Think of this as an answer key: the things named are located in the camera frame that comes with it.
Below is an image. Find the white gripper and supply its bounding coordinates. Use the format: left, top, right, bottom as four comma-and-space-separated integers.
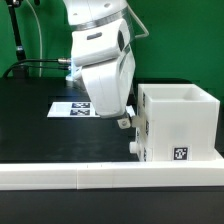
71, 19, 135, 128

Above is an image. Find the black cable with connector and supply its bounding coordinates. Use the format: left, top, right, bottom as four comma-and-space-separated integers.
2, 57, 72, 79

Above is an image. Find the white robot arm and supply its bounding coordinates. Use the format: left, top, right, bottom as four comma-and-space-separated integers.
63, 0, 149, 129

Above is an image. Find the white marker sheet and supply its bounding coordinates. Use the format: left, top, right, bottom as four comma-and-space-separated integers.
47, 102, 98, 118

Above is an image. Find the white front drawer box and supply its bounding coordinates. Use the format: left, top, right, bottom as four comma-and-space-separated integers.
129, 142, 147, 162

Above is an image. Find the white drawer cabinet housing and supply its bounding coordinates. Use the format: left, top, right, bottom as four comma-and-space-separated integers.
136, 84, 220, 162

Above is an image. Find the grey thin cable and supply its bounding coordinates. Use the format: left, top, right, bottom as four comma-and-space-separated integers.
25, 0, 44, 78

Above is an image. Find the white drawer box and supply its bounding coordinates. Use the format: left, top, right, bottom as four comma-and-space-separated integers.
129, 142, 147, 162
131, 115, 149, 136

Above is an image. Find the white L-shaped fence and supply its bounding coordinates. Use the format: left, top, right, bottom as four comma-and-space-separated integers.
0, 159, 224, 190

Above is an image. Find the black camera stand pole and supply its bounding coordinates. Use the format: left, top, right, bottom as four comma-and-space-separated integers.
3, 0, 29, 79

